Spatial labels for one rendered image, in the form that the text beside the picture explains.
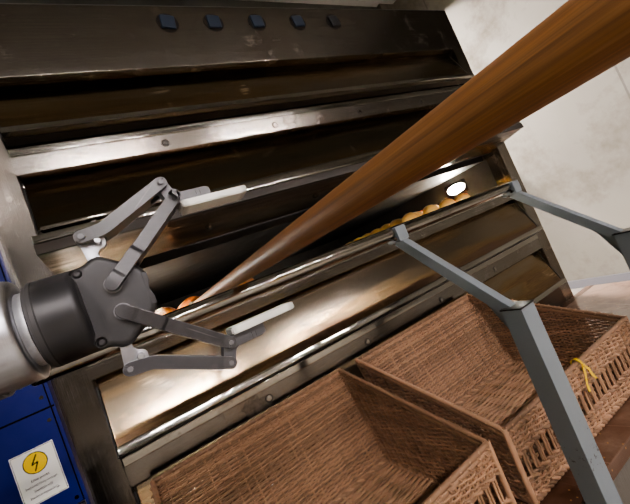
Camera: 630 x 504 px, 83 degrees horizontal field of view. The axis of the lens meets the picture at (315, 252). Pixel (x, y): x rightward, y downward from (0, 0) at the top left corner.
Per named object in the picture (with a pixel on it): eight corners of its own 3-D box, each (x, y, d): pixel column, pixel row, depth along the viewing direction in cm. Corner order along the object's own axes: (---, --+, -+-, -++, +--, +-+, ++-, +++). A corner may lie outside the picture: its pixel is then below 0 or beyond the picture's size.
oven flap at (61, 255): (36, 255, 71) (61, 283, 89) (524, 126, 156) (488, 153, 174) (32, 244, 72) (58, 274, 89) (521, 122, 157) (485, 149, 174)
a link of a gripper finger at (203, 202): (180, 216, 38) (178, 209, 38) (241, 200, 41) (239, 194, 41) (183, 207, 35) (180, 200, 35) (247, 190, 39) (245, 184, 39)
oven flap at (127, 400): (122, 458, 81) (95, 378, 88) (536, 233, 166) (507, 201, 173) (119, 456, 78) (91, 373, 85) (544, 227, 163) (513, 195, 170)
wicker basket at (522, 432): (385, 444, 109) (350, 359, 110) (495, 360, 135) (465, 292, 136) (539, 512, 66) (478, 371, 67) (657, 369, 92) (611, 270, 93)
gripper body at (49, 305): (31, 286, 33) (137, 255, 38) (62, 372, 33) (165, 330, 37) (2, 273, 27) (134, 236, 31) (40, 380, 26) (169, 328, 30)
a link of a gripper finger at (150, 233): (120, 298, 34) (106, 291, 34) (180, 206, 39) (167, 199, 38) (117, 293, 31) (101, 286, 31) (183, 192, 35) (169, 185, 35)
